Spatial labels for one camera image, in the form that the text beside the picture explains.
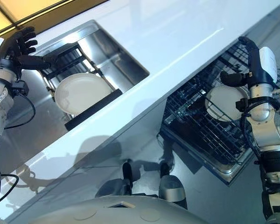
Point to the black sink drying rack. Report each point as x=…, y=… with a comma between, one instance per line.
x=77, y=81

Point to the silver robot torso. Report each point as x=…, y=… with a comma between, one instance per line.
x=102, y=210

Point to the white round plate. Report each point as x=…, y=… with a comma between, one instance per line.
x=82, y=93
x=226, y=102

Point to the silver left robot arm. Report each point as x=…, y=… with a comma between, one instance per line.
x=0, y=98

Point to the silver right robot leg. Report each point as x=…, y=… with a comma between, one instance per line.
x=170, y=186

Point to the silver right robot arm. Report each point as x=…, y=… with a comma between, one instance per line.
x=268, y=130

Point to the silver robot leg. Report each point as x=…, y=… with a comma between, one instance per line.
x=170, y=186
x=121, y=182

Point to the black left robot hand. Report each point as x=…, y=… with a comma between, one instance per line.
x=12, y=47

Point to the silver left robot leg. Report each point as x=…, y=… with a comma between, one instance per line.
x=121, y=182

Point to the stainless steel sink basin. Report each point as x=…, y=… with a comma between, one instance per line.
x=95, y=63

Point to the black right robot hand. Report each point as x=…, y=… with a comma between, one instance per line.
x=259, y=67

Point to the stainless steel dishwasher door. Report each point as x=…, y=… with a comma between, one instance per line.
x=214, y=149

